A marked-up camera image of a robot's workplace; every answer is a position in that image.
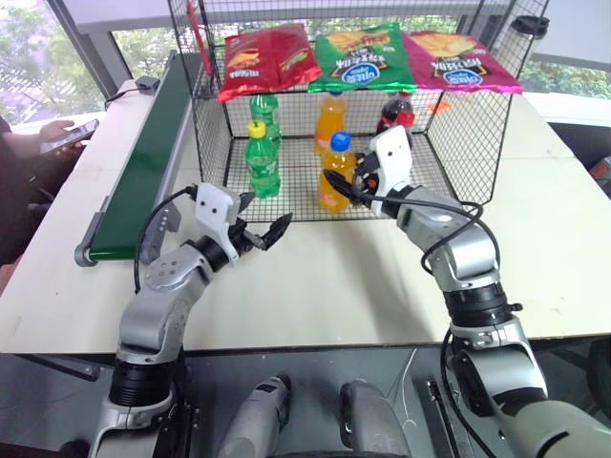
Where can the grey power adapter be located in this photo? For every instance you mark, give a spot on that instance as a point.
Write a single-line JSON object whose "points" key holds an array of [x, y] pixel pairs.
{"points": [[147, 83]]}

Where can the green chip bag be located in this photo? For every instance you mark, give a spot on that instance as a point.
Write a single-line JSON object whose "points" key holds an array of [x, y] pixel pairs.
{"points": [[363, 57]]}

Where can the green soda bottle yellow cap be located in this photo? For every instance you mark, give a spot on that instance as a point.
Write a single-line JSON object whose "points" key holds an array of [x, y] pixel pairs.
{"points": [[262, 167]]}

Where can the green conveyor belt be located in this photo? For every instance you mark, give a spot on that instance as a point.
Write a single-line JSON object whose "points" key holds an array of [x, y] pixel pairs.
{"points": [[138, 157]]}

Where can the dark smartphone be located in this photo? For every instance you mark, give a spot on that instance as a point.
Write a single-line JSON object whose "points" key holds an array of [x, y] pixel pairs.
{"points": [[71, 136]]}

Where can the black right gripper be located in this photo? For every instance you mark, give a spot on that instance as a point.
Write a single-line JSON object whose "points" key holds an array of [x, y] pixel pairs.
{"points": [[368, 174]]}

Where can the cup with black lid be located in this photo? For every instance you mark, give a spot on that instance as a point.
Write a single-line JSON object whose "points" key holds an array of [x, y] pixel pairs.
{"points": [[527, 28]]}

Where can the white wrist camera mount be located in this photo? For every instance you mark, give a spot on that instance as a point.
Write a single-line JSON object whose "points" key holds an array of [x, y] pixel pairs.
{"points": [[215, 205], [393, 152]]}

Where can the orange tag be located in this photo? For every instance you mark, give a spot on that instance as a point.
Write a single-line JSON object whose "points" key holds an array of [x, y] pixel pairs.
{"points": [[441, 106]]}

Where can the red rod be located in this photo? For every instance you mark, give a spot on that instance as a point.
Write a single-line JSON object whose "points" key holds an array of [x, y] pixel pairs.
{"points": [[200, 35]]}

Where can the cola bottle red cap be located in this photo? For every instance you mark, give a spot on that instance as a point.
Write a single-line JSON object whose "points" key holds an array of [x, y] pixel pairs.
{"points": [[398, 112]]}

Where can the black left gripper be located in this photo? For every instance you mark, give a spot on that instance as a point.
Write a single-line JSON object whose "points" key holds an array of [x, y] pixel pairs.
{"points": [[242, 235]]}

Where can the bystander bare hand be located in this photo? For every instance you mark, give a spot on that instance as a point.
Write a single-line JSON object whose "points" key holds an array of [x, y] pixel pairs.
{"points": [[55, 128]]}

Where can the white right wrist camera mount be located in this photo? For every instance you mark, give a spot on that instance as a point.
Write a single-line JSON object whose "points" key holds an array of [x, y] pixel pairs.
{"points": [[393, 152]]}

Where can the orange soda bottle blue cap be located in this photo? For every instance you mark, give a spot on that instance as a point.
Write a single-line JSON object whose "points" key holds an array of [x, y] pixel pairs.
{"points": [[335, 160]]}

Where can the red object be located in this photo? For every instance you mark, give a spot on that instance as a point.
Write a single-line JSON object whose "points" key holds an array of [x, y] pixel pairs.
{"points": [[602, 174]]}

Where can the red chip bag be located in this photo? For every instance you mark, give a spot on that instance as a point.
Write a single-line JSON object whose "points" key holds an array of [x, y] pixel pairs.
{"points": [[267, 57]]}

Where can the magenta chip bag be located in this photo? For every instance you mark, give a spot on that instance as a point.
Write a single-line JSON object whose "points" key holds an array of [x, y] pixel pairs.
{"points": [[458, 62]]}

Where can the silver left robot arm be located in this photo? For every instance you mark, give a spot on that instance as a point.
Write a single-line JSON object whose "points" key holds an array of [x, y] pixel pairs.
{"points": [[157, 305]]}

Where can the bystander in dark clothes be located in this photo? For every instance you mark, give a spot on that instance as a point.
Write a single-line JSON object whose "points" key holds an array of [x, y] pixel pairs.
{"points": [[19, 191]]}

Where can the grey rounded housing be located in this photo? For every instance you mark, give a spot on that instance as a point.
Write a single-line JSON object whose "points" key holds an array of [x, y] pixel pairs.
{"points": [[370, 420], [260, 420]]}

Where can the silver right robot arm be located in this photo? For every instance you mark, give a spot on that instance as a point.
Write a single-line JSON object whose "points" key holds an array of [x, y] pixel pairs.
{"points": [[458, 248]]}

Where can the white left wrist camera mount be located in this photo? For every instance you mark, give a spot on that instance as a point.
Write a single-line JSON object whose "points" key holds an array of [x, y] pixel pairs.
{"points": [[215, 205]]}

